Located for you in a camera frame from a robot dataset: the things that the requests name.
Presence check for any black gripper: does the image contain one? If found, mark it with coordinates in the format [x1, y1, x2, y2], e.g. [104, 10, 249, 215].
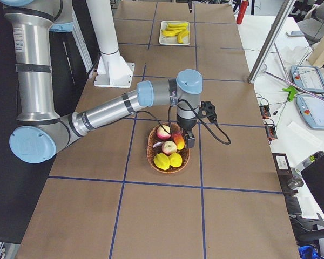
[177, 115, 198, 148]

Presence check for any yellow toy banana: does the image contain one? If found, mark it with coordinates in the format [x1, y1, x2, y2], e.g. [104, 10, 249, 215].
[165, 23, 189, 31]

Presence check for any large yellow banana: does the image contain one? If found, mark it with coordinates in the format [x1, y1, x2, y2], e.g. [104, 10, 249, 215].
[177, 30, 190, 44]

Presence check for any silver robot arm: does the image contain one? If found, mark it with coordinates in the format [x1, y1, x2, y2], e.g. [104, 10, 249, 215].
[2, 1, 203, 163]

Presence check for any brown wicker basket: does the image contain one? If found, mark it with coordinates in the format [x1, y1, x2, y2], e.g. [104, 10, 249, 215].
[147, 123, 190, 174]

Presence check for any orange-red toy fruit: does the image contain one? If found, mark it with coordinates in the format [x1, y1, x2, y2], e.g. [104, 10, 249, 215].
[172, 131, 185, 150]

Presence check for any pale green toy apple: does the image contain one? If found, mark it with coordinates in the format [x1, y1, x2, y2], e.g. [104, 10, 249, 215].
[161, 141, 177, 155]

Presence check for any yellow toy lemon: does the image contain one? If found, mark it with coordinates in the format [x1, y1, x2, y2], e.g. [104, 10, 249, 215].
[168, 153, 183, 168]

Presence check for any peach-coloured toy apple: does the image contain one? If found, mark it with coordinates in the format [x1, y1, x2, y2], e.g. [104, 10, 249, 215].
[156, 125, 171, 140]

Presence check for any yellow toy pepper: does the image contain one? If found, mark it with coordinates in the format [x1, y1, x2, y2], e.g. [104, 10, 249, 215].
[153, 153, 170, 171]

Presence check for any white bear-print tray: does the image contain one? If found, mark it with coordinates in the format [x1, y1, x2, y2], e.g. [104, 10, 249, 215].
[159, 21, 191, 46]

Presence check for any red fire extinguisher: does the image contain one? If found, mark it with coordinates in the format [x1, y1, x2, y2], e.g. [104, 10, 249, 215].
[236, 0, 249, 25]

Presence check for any small metal cup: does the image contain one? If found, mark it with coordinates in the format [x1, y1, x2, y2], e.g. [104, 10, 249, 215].
[287, 176, 304, 190]

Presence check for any lower blue teach pendant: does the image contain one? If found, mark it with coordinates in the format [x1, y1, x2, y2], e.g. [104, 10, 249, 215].
[295, 94, 324, 130]

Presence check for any blue teach pendant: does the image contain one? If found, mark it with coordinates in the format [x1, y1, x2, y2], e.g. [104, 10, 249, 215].
[290, 65, 324, 94]
[295, 94, 324, 130]

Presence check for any upper blue teach pendant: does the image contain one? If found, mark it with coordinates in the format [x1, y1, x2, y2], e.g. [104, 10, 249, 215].
[290, 65, 324, 94]

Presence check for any long metal grabber tool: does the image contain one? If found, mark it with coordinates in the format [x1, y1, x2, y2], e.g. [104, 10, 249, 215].
[262, 69, 324, 105]

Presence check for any aluminium frame post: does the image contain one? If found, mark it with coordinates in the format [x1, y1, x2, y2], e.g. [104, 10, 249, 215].
[248, 0, 295, 83]

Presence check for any white camera post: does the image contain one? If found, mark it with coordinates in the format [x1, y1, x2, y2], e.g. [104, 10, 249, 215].
[86, 0, 135, 88]

